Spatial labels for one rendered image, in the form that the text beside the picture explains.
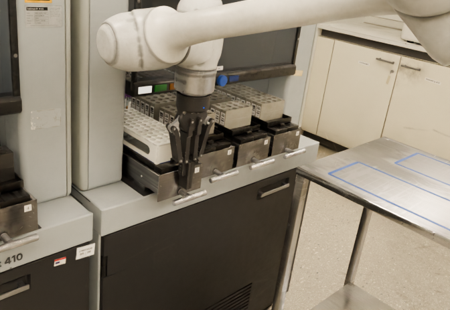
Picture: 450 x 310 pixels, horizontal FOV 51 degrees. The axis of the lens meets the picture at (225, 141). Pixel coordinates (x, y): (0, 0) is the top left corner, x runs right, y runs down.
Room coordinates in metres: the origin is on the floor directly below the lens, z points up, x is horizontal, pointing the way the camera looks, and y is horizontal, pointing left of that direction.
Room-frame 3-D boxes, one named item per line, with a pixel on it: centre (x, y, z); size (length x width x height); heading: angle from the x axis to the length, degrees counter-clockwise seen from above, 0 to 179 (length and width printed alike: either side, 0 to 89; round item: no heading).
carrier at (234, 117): (1.33, -0.02, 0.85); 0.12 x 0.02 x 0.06; 136
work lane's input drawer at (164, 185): (1.24, 0.33, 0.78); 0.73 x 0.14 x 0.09; 47
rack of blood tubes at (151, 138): (1.15, 0.23, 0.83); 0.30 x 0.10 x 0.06; 47
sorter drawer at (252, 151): (1.49, 0.15, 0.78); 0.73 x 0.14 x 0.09; 47
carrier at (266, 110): (1.44, -0.13, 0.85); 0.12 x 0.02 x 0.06; 136
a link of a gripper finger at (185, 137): (1.00, 0.09, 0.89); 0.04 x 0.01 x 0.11; 47
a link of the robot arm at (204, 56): (1.00, 0.09, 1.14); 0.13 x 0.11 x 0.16; 141
